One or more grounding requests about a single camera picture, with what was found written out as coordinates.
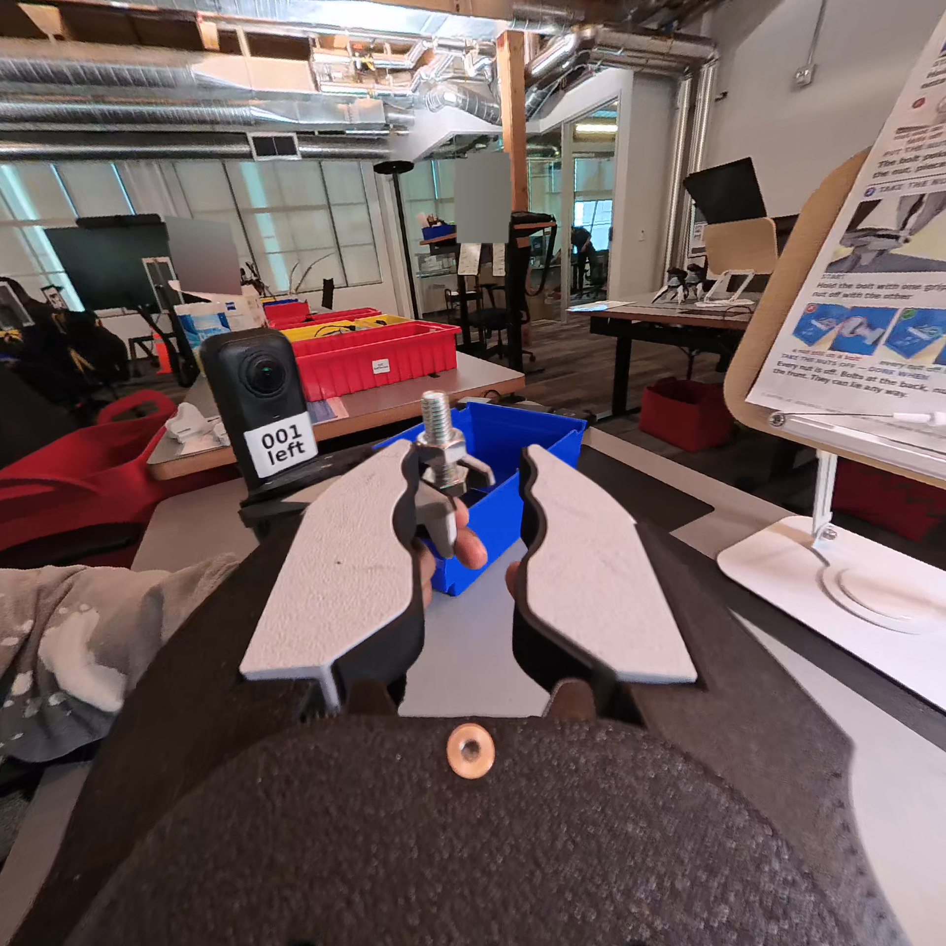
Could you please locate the slim silver ventilation duct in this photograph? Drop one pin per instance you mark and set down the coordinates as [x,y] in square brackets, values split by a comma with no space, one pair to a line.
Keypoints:
[148,147]

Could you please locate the person's right hand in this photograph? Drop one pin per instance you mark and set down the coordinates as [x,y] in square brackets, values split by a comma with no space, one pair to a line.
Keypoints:
[515,578]

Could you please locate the printed instruction poster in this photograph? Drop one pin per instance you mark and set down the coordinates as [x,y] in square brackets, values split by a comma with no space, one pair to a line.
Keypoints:
[865,295]

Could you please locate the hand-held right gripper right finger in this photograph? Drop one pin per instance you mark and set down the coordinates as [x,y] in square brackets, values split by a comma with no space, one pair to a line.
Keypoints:
[603,577]

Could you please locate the wooden desk black legs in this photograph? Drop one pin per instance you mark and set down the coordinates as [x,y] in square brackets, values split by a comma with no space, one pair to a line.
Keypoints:
[650,314]

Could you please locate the silver hex bolt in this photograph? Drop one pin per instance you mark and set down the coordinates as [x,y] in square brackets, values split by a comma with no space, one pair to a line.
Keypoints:
[435,408]

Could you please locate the small black vent grille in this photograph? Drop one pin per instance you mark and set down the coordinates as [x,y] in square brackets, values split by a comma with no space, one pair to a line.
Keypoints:
[274,147]

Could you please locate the blue plastic bin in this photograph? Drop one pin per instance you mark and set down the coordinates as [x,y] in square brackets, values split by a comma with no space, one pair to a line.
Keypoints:
[547,444]

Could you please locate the white tablet stand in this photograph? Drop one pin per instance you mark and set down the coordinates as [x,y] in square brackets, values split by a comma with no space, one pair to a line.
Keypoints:
[728,285]

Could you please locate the silver hex nut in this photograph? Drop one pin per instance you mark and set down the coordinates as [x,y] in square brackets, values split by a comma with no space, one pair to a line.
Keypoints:
[441,446]

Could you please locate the white stand rod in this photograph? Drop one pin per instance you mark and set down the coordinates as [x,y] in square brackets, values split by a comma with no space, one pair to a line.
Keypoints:
[825,494]

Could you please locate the red box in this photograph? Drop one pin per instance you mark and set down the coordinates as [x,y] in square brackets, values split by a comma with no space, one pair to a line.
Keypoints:
[687,413]
[895,502]

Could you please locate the blue white wipes canister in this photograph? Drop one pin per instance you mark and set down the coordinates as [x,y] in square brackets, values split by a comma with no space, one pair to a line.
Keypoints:
[203,329]

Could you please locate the orange traffic cone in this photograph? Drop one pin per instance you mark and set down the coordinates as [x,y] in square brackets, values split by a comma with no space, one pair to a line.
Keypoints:
[161,355]

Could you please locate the black jacket yellow print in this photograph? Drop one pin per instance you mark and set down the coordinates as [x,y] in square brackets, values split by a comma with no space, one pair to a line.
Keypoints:
[67,347]

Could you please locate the black silver desk tools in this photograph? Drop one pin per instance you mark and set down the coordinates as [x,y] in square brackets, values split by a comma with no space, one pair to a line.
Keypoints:
[681,285]

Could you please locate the yellow plastic bin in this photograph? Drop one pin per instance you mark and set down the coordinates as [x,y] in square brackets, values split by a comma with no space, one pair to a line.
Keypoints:
[310,332]

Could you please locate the white tissue box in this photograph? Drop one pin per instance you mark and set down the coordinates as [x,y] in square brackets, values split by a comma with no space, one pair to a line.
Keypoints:
[237,306]

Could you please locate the black wall screen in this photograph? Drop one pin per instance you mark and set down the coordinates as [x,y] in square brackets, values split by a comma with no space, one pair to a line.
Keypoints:
[104,266]

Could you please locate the small wooden board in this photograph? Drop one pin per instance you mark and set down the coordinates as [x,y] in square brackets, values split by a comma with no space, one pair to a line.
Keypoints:
[739,248]

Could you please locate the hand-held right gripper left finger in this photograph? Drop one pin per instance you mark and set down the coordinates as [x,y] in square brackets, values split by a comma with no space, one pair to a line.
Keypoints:
[336,577]

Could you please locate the black standing desk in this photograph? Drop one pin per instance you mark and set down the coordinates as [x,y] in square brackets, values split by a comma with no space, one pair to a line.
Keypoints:
[525,222]

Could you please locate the small black panel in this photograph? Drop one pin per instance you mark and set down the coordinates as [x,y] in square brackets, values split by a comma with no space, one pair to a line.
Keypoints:
[725,188]

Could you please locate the wooden support post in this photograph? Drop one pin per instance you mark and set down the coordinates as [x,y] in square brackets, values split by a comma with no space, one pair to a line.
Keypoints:
[513,110]

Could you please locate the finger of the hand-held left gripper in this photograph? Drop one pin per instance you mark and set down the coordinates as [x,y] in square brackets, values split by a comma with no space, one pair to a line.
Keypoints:
[479,473]
[444,522]

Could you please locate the person's left forearm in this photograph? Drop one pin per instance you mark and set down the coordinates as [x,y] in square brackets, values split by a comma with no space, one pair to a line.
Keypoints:
[96,650]

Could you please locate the black rectangular device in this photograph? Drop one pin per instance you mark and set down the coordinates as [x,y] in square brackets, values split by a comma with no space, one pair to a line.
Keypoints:
[569,412]

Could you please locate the white charging dock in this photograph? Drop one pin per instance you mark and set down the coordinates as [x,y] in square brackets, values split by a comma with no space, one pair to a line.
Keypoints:
[188,428]

